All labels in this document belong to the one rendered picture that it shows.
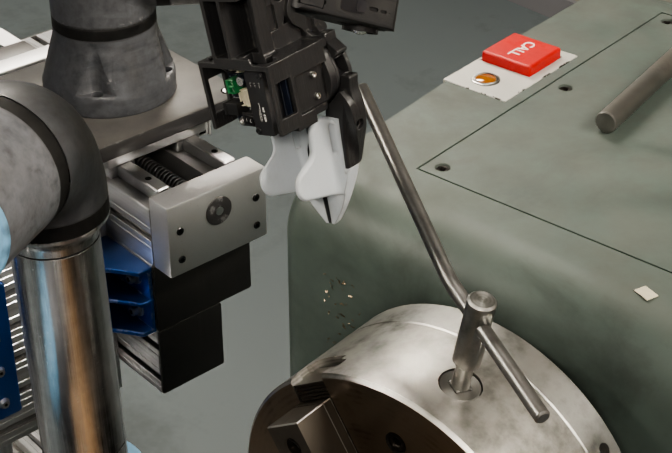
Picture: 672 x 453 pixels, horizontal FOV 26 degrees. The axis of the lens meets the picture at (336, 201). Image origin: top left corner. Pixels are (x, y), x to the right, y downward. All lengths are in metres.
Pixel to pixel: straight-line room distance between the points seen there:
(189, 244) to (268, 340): 1.63
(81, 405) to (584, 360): 0.43
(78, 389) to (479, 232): 0.37
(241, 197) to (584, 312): 0.54
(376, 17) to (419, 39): 3.41
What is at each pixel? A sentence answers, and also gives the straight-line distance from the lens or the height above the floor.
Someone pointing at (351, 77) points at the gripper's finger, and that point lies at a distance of 1.05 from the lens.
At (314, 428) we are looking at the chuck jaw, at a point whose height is 1.19.
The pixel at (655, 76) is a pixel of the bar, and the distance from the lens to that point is 1.48.
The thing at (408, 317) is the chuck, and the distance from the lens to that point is 1.19.
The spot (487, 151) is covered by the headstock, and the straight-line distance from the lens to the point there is 1.36.
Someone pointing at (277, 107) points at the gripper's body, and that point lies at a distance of 1.01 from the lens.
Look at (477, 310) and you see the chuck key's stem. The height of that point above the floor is 1.32.
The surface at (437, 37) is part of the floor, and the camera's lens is 4.52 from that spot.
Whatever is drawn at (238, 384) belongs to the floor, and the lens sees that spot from 3.08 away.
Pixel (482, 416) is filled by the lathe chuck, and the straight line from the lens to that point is 1.09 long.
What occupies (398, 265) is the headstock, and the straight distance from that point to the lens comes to 1.26.
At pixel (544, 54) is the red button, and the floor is 1.27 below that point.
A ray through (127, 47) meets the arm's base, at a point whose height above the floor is 1.24.
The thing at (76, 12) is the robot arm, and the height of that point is 1.28.
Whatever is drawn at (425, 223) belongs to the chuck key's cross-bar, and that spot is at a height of 1.33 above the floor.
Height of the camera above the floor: 1.93
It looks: 32 degrees down
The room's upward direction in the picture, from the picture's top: straight up
